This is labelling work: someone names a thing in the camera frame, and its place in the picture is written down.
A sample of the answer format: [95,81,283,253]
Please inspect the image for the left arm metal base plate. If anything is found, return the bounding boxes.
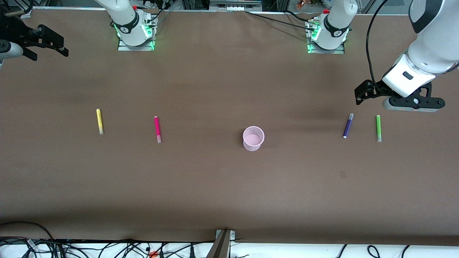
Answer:
[307,18,345,54]

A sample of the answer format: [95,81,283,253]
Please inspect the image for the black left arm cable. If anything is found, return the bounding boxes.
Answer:
[365,0,391,90]

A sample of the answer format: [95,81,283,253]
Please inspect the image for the arched black cable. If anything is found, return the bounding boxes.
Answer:
[0,221,54,241]

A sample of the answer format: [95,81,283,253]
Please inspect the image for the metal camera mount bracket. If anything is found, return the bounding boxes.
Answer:
[206,229,236,258]

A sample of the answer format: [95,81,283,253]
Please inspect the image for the long black table cable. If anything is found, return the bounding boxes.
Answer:
[245,11,318,32]

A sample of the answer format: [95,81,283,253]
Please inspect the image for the purple pen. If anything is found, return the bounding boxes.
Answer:
[343,113,354,139]

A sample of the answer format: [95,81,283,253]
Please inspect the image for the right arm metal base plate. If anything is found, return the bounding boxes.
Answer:
[118,14,155,51]

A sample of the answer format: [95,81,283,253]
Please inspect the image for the pink cup holder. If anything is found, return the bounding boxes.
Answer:
[243,126,265,152]

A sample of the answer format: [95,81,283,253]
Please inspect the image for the brown table cover mat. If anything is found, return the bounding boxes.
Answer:
[0,8,459,246]

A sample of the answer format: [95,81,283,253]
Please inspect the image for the tangled black cables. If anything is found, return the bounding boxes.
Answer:
[0,236,216,258]

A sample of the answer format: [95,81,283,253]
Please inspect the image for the short black table cable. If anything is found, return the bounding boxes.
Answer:
[283,10,314,23]

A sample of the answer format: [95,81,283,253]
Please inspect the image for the white power strip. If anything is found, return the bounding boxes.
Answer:
[210,0,262,11]

